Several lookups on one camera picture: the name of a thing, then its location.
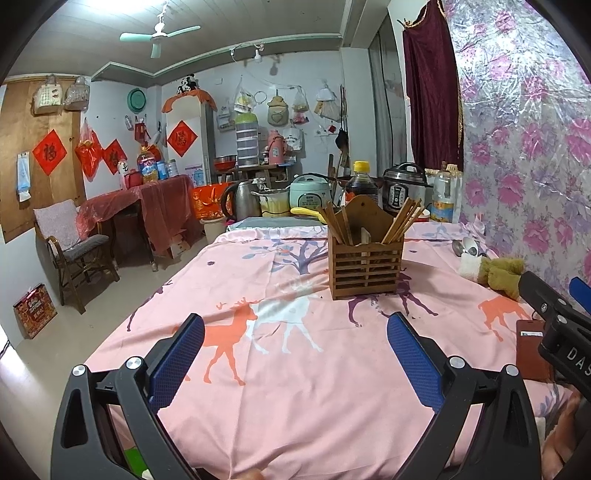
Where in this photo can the pink deer print tablecloth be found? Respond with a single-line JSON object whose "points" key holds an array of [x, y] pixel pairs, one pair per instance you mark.
{"points": [[286, 369]]}

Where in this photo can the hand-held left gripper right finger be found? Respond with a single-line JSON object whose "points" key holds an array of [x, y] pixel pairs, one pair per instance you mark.
{"points": [[415, 364]]}

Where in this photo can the orange cloth cover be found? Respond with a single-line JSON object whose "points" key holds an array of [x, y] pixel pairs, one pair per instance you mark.
{"points": [[189, 98]]}

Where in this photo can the yellow plastic scoop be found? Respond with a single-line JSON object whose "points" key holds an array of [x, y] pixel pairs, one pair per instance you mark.
{"points": [[304, 211]]}

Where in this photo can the brown flip phone case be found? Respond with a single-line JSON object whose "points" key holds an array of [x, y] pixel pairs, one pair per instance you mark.
{"points": [[531, 350]]}

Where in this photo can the white ceramic spoon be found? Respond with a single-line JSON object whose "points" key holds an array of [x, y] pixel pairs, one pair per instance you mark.
{"points": [[472, 244]]}

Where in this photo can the white plastic bucket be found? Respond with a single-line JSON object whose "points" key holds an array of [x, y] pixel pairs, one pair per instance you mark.
{"points": [[213, 228]]}

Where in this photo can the olive green towel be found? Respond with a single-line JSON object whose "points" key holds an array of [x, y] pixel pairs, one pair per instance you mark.
{"points": [[503, 277]]}

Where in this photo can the green ceiling fan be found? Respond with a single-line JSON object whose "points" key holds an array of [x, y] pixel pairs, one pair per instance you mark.
{"points": [[159, 34]]}

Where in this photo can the white towel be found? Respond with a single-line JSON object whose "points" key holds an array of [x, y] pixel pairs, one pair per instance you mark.
{"points": [[470, 267]]}

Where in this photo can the red gift bag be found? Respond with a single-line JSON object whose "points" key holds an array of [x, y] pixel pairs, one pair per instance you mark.
{"points": [[207, 201]]}

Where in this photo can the clear oil bottle yellow label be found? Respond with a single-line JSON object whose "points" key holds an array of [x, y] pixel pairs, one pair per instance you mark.
{"points": [[443, 198]]}

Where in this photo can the white printed tote bag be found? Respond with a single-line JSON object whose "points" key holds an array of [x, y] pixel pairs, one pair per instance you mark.
{"points": [[293, 141]]}

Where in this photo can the red diamond paper decoration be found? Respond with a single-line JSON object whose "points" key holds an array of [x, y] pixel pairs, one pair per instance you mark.
{"points": [[49, 152], [182, 139], [113, 157]]}

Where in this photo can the hanging plastic bag red contents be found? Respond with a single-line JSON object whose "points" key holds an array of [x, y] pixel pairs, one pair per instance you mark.
{"points": [[300, 108]]}

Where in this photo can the metal spoon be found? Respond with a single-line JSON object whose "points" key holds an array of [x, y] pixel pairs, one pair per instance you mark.
{"points": [[457, 247]]}

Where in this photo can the red metal basin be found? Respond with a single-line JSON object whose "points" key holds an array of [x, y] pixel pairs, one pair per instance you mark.
{"points": [[225, 163]]}

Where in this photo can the black silver pressure cooker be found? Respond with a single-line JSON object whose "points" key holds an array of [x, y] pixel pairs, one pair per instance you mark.
{"points": [[404, 189]]}

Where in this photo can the wooden chopstick holder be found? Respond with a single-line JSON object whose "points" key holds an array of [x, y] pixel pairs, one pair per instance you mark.
{"points": [[364, 272]]}

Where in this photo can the red gift box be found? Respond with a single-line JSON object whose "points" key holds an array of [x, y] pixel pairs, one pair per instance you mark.
{"points": [[34, 311]]}

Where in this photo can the panda plush toy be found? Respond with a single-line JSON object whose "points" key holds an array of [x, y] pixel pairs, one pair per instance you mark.
{"points": [[188, 84]]}

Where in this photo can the white woven handbag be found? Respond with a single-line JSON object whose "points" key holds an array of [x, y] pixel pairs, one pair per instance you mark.
{"points": [[46, 97], [77, 94]]}

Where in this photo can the copper frying pan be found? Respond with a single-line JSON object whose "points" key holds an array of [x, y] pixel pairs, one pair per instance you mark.
{"points": [[340, 179]]}

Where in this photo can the red pot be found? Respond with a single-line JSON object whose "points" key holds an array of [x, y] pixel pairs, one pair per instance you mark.
{"points": [[134, 179]]}

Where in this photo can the wooden armchair with cushion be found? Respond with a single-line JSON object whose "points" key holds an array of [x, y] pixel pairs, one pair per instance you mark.
{"points": [[74, 249]]}

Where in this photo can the person's right forearm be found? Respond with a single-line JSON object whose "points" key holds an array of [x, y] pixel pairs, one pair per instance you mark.
{"points": [[565, 438]]}

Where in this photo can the hanging plastic bag yellow contents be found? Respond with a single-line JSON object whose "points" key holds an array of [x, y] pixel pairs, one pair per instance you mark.
{"points": [[244, 99]]}

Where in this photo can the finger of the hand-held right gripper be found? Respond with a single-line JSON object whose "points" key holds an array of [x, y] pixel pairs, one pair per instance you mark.
{"points": [[581, 293], [540, 295]]}

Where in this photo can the pink thermos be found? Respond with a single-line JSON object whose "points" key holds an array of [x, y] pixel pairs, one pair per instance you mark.
{"points": [[277, 147]]}

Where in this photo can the green rice cooker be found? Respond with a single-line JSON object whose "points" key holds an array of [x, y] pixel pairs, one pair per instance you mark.
{"points": [[309, 194]]}

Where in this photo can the black hanging item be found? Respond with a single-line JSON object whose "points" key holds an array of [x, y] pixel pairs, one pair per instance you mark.
{"points": [[341, 140]]}

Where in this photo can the blue white hanging packet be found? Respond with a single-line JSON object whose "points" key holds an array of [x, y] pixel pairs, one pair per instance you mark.
{"points": [[24, 177]]}

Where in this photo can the white refrigerator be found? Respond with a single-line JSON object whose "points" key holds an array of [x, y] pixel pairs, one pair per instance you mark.
{"points": [[205, 147]]}

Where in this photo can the cardboard box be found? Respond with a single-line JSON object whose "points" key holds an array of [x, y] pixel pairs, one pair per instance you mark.
{"points": [[179, 243]]}

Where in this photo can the bundle of wooden chopsticks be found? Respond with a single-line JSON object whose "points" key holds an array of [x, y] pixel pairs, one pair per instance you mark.
{"points": [[400, 223]]}

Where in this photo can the soy sauce bottle yellow cap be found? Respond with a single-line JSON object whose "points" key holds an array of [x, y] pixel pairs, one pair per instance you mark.
{"points": [[362, 182]]}

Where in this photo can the white hanging bag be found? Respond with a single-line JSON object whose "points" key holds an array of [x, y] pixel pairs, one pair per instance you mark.
{"points": [[328, 104]]}

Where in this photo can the steel electric kettle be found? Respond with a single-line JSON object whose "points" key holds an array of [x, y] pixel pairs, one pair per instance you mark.
{"points": [[242, 201]]}

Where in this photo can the cooking oil bottle red label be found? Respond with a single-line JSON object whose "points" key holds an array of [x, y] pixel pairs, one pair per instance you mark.
{"points": [[147, 166]]}

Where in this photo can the green plastic basin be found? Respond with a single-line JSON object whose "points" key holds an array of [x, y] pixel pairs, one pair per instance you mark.
{"points": [[137, 100]]}

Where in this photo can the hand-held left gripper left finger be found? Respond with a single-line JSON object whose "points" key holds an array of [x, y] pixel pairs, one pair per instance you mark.
{"points": [[178, 355]]}

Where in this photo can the stacked containers green lid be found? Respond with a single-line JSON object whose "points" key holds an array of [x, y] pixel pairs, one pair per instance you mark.
{"points": [[247, 141]]}

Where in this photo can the brown wooden door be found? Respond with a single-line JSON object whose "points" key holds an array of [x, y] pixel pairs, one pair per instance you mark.
{"points": [[18, 221]]}

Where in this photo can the red cloth covered table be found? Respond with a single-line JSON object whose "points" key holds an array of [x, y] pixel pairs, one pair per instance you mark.
{"points": [[157, 203]]}

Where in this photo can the red white bowl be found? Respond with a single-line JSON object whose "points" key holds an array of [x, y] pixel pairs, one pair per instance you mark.
{"points": [[423, 215]]}

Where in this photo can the cream cooking pot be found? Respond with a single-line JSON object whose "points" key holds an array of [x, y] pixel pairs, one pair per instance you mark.
{"points": [[276, 203]]}

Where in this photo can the beige hanging cloth pouch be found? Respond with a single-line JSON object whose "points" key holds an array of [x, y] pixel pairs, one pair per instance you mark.
{"points": [[278, 110]]}

